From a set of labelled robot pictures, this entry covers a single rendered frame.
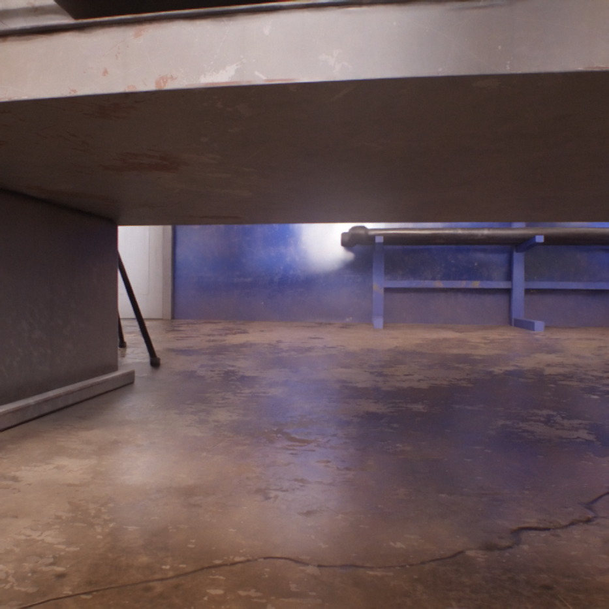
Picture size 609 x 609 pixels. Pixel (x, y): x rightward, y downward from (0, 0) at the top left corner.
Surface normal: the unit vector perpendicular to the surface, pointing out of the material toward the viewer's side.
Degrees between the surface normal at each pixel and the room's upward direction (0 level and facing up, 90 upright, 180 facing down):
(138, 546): 0
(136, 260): 90
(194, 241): 90
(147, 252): 90
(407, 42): 90
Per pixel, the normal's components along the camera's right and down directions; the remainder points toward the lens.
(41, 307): 0.99, 0.01
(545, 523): 0.01, -1.00
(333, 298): -0.14, 0.02
